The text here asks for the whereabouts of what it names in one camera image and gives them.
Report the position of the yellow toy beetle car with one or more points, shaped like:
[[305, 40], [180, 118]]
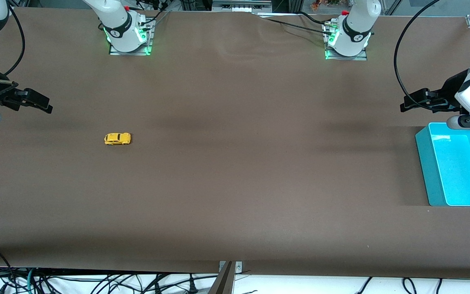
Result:
[[117, 139]]

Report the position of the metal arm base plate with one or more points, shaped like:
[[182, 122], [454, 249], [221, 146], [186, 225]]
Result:
[[361, 58], [114, 53]]

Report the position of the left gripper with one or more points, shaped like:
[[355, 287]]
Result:
[[450, 90]]

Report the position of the teal plastic bin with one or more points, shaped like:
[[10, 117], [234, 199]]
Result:
[[464, 171]]

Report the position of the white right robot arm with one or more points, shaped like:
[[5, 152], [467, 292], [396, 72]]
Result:
[[118, 28]]

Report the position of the dark table leg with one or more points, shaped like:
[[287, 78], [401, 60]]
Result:
[[222, 286]]

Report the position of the small metal bracket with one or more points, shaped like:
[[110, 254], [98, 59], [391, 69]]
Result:
[[238, 267]]

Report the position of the orange background objects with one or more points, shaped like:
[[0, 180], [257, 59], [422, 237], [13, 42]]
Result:
[[316, 5]]

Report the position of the silver metal frame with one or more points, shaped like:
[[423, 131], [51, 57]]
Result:
[[239, 6]]

